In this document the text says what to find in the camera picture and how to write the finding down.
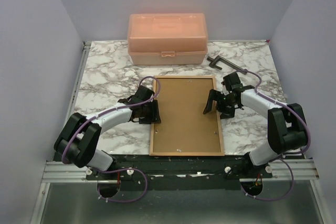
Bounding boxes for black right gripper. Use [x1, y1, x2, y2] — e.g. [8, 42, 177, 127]
[203, 89, 237, 120]

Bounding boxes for blue wooden picture frame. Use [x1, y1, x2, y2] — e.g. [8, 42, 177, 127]
[149, 75, 226, 157]

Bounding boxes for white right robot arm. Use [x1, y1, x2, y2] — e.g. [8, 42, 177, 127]
[203, 72, 311, 178]

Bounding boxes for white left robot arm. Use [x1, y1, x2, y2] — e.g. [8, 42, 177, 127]
[54, 85, 161, 179]

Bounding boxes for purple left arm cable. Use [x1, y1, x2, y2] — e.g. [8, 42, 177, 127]
[60, 76, 161, 204]

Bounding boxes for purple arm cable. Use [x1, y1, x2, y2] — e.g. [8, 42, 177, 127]
[230, 69, 313, 201]
[60, 76, 161, 204]

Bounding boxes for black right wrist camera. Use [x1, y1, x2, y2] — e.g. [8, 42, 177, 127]
[222, 72, 243, 92]

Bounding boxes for black metal crank handle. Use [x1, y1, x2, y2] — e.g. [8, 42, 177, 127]
[206, 55, 247, 74]

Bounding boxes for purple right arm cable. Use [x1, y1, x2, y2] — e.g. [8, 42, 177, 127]
[230, 69, 313, 201]

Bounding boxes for aluminium extrusion table frame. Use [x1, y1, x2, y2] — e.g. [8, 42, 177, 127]
[28, 41, 91, 224]

